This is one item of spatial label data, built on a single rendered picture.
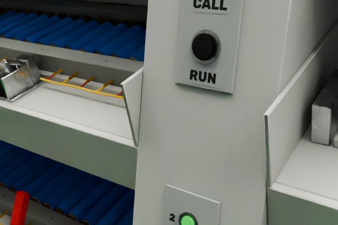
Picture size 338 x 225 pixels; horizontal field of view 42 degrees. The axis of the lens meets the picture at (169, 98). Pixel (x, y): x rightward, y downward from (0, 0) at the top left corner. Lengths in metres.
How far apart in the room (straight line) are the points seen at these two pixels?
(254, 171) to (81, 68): 0.19
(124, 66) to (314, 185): 0.18
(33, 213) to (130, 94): 0.27
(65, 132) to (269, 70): 0.18
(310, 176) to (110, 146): 0.14
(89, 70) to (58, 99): 0.04
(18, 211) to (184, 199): 0.22
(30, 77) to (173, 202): 0.19
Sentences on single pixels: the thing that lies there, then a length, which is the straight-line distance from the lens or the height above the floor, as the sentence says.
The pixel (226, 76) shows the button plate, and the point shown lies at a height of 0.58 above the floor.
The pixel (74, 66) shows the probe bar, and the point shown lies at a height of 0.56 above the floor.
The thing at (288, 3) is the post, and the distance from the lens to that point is 0.24.
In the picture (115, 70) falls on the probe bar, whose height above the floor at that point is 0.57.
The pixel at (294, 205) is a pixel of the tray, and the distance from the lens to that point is 0.26.
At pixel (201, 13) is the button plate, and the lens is 0.26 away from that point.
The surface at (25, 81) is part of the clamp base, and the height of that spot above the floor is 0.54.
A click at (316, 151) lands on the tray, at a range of 0.29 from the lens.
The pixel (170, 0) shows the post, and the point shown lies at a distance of 0.28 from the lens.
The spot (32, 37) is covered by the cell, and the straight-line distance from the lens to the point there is 0.49.
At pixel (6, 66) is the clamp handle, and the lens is 0.41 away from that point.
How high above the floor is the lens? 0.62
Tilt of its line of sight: 12 degrees down
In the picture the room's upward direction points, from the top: 5 degrees clockwise
